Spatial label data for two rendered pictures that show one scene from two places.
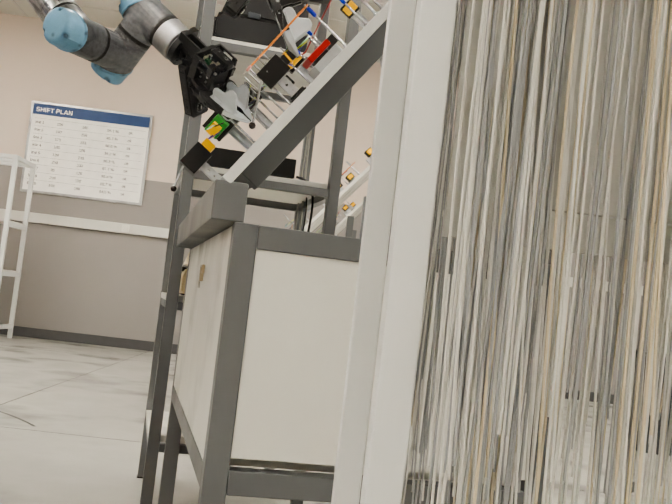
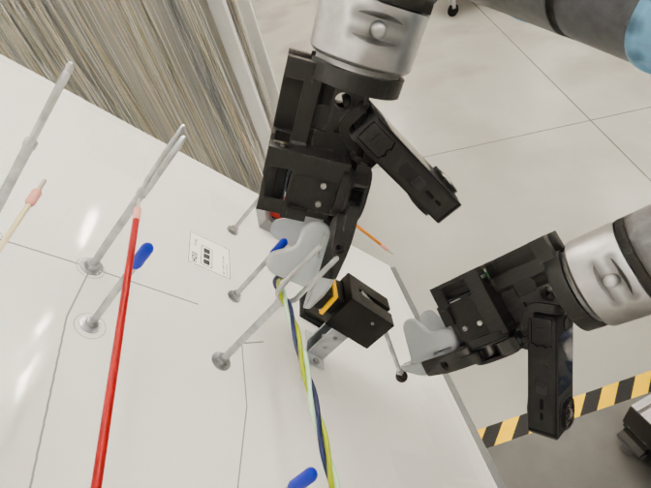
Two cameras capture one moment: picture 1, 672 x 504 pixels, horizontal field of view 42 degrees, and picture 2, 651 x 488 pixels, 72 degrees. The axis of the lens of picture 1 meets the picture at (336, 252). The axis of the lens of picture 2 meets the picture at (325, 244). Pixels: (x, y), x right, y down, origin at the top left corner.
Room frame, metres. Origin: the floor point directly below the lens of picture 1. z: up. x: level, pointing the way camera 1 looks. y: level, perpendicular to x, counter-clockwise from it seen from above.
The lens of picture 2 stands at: (1.98, 0.21, 1.48)
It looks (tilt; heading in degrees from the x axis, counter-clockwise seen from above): 43 degrees down; 191
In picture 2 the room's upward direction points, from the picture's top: 18 degrees counter-clockwise
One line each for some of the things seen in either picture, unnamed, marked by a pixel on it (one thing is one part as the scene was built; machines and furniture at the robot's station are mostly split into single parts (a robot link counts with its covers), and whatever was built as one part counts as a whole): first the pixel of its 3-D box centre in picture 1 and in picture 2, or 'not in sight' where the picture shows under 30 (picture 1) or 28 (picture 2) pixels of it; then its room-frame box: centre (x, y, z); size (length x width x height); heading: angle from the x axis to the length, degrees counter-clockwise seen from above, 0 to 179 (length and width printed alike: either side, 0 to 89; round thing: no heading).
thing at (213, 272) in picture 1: (207, 333); not in sight; (1.74, 0.23, 0.60); 0.55 x 0.03 x 0.39; 13
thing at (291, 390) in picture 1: (326, 340); not in sight; (2.07, 0.00, 0.60); 1.17 x 0.58 x 0.40; 13
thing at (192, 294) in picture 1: (191, 321); not in sight; (2.27, 0.35, 0.60); 0.55 x 0.02 x 0.39; 13
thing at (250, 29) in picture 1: (257, 28); not in sight; (2.84, 0.34, 1.56); 0.30 x 0.23 x 0.19; 104
